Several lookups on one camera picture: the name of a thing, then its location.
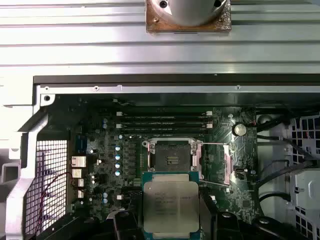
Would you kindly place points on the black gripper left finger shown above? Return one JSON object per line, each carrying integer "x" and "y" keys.
{"x": 125, "y": 227}

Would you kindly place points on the metal socket cover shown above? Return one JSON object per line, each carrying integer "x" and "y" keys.
{"x": 228, "y": 165}

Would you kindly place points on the silver CPU chip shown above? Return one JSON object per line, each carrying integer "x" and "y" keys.
{"x": 170, "y": 200}

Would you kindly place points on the silver rear port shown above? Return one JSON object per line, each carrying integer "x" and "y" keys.
{"x": 78, "y": 161}

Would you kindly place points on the green motherboard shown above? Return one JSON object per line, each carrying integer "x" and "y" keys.
{"x": 225, "y": 200}

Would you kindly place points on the black RAM slot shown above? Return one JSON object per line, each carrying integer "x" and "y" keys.
{"x": 162, "y": 125}
{"x": 162, "y": 119}
{"x": 162, "y": 113}
{"x": 162, "y": 130}

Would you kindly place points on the brown square base plate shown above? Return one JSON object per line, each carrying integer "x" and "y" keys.
{"x": 155, "y": 26}

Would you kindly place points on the round coin cell battery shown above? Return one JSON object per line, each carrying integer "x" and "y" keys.
{"x": 239, "y": 129}

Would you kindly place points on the metal drive cage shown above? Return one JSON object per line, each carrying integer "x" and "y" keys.
{"x": 305, "y": 190}

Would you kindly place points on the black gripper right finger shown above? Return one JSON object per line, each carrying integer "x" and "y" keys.
{"x": 207, "y": 220}

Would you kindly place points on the blue rear port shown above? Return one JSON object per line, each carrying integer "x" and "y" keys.
{"x": 81, "y": 144}

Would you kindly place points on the black PC case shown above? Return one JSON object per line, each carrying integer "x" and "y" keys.
{"x": 150, "y": 87}

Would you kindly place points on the CPU socket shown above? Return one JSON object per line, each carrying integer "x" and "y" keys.
{"x": 172, "y": 152}

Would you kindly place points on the thin metal locking lever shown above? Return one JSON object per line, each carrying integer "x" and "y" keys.
{"x": 215, "y": 143}
{"x": 215, "y": 183}

